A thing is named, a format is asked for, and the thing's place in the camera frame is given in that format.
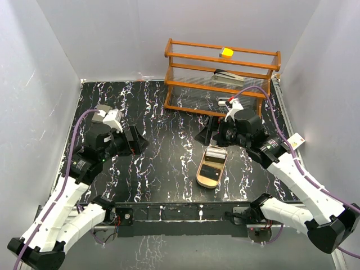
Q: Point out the black credit card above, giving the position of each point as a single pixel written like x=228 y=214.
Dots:
x=210 y=172

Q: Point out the grey black stapler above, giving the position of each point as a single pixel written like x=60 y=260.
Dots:
x=225 y=77

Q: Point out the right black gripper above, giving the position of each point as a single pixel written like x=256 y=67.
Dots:
x=205 y=136

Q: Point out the small white stapler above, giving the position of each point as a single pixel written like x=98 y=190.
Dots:
x=222 y=101

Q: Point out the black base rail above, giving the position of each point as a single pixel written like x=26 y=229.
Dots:
x=178 y=219

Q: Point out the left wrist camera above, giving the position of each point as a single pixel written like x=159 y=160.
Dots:
x=112 y=119

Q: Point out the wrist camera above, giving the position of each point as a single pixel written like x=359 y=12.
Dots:
x=233 y=105
x=112 y=119

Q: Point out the orange wooden shelf rack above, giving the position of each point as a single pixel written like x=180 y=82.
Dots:
x=200 y=75

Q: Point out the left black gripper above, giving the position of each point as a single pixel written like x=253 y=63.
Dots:
x=136 y=145

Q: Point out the grey card holder wallet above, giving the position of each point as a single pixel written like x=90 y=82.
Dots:
x=99 y=116

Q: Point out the oval wooden tray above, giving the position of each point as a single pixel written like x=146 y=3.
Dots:
x=218 y=163

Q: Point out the yellow white block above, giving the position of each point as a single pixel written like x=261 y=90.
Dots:
x=226 y=53

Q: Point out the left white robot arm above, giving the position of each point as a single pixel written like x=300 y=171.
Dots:
x=45 y=244

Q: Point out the white card box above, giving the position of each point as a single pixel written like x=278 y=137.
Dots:
x=296 y=140

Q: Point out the stack of cards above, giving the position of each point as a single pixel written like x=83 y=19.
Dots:
x=217 y=153

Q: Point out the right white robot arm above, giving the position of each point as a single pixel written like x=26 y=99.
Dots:
x=326 y=220

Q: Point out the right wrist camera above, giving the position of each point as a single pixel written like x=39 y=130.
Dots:
x=233 y=105

